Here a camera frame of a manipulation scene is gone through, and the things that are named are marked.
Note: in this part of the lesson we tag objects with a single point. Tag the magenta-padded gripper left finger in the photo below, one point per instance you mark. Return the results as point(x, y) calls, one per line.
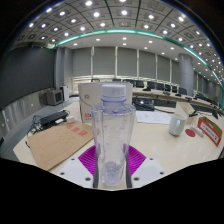
point(87, 160)

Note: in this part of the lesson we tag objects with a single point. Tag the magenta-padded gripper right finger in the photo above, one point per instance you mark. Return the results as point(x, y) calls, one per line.
point(136, 161)

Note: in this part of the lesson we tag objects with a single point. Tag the clear plastic water bottle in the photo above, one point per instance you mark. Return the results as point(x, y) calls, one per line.
point(113, 133)

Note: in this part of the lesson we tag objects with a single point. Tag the brown paper envelope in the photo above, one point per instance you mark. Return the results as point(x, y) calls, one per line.
point(56, 143)

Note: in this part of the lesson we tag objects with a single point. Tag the white printed paper sheet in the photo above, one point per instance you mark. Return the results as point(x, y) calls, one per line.
point(153, 117)

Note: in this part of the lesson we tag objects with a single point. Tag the flat black device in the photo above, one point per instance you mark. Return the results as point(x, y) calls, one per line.
point(53, 118)

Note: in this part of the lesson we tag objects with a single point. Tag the white ceramic mug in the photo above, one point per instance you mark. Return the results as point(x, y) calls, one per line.
point(176, 125)

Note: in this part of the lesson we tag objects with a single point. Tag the black desk phone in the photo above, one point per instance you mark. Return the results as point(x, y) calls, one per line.
point(144, 104)

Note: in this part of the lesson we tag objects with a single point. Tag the white printed cardboard box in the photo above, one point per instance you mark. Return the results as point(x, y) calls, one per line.
point(88, 100)

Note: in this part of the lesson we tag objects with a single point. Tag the flat round red coaster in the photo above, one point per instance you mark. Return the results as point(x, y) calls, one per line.
point(190, 133)

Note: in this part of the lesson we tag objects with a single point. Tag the grey boxy monitor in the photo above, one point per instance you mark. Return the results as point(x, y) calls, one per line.
point(53, 97)

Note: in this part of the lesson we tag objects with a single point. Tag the long curved conference desk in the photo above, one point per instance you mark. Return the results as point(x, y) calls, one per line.
point(166, 96)

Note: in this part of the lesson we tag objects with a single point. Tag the black clip in organizer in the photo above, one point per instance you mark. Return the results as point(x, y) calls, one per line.
point(193, 114)

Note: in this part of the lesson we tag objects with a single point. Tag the row of black office chairs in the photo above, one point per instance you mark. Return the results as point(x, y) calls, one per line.
point(160, 86)

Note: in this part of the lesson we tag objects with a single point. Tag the open brown cardboard box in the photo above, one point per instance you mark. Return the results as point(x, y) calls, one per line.
point(210, 131)

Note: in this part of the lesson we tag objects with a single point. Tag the group of round ceiling lights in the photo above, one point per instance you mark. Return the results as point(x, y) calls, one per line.
point(124, 12)

